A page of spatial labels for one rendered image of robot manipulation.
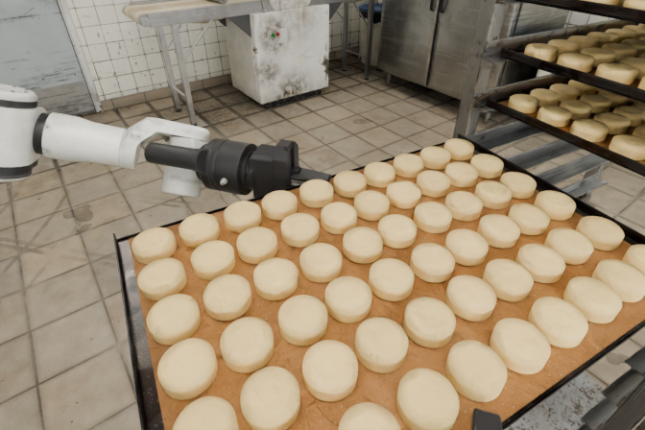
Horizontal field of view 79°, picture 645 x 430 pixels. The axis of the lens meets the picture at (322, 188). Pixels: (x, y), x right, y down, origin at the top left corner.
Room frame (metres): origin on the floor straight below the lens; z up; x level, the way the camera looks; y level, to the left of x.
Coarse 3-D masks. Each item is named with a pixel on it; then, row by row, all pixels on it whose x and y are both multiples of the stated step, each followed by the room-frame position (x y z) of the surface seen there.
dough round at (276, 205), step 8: (272, 192) 0.46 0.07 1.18; (280, 192) 0.46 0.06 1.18; (288, 192) 0.46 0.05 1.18; (264, 200) 0.44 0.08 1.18; (272, 200) 0.44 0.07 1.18; (280, 200) 0.44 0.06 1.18; (288, 200) 0.44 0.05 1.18; (296, 200) 0.44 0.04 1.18; (264, 208) 0.42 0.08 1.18; (272, 208) 0.42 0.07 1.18; (280, 208) 0.42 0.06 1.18; (288, 208) 0.42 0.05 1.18; (296, 208) 0.43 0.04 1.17; (272, 216) 0.42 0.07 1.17; (280, 216) 0.42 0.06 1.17
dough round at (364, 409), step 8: (352, 408) 0.16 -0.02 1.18; (360, 408) 0.16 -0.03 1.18; (368, 408) 0.16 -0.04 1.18; (376, 408) 0.16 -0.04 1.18; (384, 408) 0.16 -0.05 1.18; (344, 416) 0.15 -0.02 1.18; (352, 416) 0.15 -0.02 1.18; (360, 416) 0.15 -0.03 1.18; (368, 416) 0.15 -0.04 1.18; (376, 416) 0.15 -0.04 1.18; (384, 416) 0.15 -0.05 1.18; (392, 416) 0.15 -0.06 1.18; (344, 424) 0.14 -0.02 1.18; (352, 424) 0.14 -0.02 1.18; (360, 424) 0.14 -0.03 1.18; (368, 424) 0.14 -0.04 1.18; (376, 424) 0.14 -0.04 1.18; (384, 424) 0.14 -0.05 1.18; (392, 424) 0.14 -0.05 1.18
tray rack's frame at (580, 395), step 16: (576, 384) 0.74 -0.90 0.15; (592, 384) 0.74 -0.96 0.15; (544, 400) 0.68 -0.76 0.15; (560, 400) 0.68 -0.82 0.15; (576, 400) 0.68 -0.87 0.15; (592, 400) 0.68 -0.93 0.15; (528, 416) 0.63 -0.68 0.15; (544, 416) 0.63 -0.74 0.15; (560, 416) 0.63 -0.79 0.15; (576, 416) 0.63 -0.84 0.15
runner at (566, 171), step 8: (576, 160) 0.90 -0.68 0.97; (584, 160) 0.92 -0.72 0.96; (592, 160) 0.94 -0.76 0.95; (600, 160) 0.94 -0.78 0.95; (608, 160) 0.94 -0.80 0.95; (552, 168) 0.86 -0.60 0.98; (560, 168) 0.87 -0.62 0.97; (568, 168) 0.89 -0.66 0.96; (576, 168) 0.90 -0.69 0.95; (584, 168) 0.90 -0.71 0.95; (592, 168) 0.90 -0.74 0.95; (544, 176) 0.84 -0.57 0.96; (552, 176) 0.86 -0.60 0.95; (560, 176) 0.86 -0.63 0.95; (568, 176) 0.86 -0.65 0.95
